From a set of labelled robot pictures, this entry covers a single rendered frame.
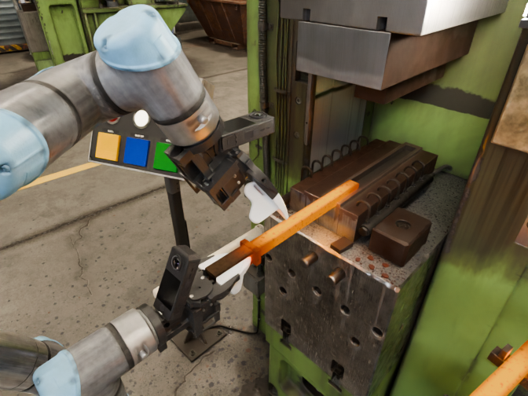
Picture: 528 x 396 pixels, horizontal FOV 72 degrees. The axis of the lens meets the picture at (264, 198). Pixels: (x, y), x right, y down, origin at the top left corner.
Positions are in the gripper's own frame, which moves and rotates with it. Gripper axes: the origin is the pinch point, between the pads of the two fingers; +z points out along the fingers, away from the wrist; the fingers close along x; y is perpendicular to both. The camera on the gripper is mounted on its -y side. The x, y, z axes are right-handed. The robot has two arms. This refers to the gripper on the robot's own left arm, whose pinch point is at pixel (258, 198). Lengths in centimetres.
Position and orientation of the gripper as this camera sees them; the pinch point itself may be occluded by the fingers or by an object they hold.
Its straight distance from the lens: 63.7
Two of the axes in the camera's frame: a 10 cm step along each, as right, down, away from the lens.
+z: 3.4, 5.5, 7.7
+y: -6.2, 7.4, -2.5
